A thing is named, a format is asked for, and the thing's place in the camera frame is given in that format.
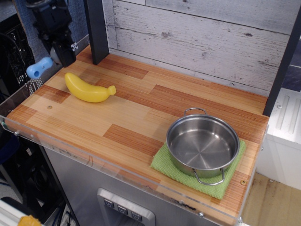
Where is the green cloth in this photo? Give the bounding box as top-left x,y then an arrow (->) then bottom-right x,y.
150,140 -> 246,200

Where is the blue grey toy spoon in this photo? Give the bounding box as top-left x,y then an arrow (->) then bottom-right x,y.
26,47 -> 61,80

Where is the stainless steel pot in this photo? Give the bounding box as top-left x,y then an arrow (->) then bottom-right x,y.
166,108 -> 240,178

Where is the yellow toy banana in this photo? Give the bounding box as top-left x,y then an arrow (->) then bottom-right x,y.
64,73 -> 116,103

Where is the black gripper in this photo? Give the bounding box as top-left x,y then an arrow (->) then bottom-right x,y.
32,3 -> 76,67

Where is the dark frame post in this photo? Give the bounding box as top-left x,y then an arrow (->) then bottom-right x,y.
84,0 -> 109,65
262,8 -> 301,117

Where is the white metal cabinet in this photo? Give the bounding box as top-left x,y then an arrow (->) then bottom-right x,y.
256,88 -> 301,190

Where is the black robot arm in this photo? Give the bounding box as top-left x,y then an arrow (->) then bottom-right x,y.
26,0 -> 77,67

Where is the clear acrylic table guard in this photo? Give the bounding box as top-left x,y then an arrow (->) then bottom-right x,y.
0,47 -> 268,226

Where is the yellow object bottom left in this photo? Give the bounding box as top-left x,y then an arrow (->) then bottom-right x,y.
17,215 -> 42,226

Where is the silver dispenser panel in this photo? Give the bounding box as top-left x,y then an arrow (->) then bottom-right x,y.
97,188 -> 156,226

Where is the dark right frame post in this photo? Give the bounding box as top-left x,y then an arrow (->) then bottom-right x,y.
262,8 -> 301,117

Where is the black plastic crate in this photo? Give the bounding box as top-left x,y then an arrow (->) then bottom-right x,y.
3,24 -> 35,86

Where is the dark left frame post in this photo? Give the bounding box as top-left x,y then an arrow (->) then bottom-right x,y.
84,0 -> 109,65

